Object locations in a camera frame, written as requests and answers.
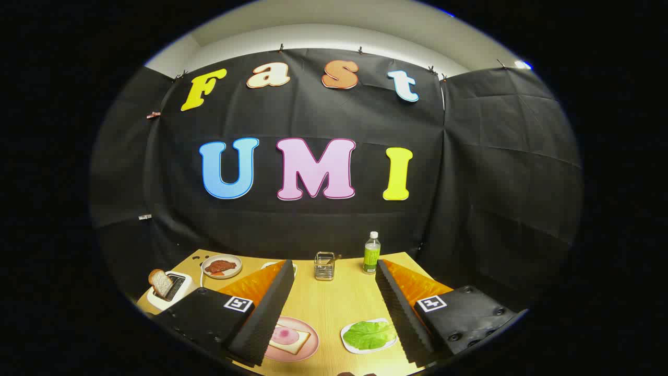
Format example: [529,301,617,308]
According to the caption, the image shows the white divided dish with beans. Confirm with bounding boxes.
[261,261,298,277]

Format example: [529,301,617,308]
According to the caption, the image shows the bread slice with ham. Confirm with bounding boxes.
[269,323,312,356]

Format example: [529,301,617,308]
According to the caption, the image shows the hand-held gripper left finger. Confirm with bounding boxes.
[154,260,295,367]

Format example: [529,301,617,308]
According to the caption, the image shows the white square plate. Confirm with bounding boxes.
[340,318,398,355]

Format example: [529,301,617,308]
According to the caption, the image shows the toasted bread slice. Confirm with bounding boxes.
[148,269,174,299]

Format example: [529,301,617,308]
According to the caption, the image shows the green label plastic bottle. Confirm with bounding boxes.
[363,231,381,275]

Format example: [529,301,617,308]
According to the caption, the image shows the black backdrop cloth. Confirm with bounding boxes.
[90,48,583,314]

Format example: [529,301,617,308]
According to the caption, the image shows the white toaster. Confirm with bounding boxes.
[146,272,198,312]

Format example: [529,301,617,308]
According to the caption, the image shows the pink round plate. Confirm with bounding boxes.
[264,316,319,362]

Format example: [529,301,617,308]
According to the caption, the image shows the green lettuce leaf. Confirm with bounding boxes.
[343,321,397,350]

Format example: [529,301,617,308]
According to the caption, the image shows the pink ham slice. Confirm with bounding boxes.
[271,326,301,345]

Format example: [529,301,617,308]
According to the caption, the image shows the round beige plate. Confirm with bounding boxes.
[201,254,243,279]

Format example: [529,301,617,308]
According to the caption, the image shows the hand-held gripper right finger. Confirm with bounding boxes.
[375,258,518,367]

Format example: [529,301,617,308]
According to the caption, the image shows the metal wire utensil holder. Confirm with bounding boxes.
[314,252,336,281]

